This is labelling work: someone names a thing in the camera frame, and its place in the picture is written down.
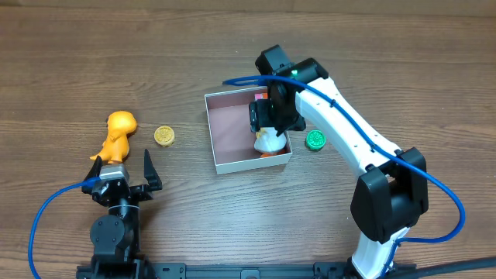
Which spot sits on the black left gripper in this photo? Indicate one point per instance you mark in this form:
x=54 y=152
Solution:
x=126 y=190

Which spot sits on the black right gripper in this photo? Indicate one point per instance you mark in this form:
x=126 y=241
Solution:
x=258 y=117

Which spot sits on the colourful puzzle cube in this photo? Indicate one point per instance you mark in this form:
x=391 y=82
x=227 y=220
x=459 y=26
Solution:
x=261 y=96

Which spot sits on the white and yellow duck toy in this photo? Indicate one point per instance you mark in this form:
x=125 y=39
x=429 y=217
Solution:
x=269 y=143

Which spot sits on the white box pink inside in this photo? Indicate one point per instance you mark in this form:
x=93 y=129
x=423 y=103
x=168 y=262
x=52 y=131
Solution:
x=232 y=140

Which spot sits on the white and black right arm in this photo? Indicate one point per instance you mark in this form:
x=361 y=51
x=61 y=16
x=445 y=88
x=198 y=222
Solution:
x=388 y=198

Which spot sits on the orange dinosaur toy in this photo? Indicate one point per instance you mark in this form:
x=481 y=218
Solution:
x=115 y=148

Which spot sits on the yellow round cap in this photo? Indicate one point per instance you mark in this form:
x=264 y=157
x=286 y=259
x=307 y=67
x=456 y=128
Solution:
x=164 y=136

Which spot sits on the green round cap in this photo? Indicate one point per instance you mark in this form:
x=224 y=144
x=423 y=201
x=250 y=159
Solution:
x=315 y=140

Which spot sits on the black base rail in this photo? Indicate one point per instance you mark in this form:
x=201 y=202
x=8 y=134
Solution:
x=144 y=268

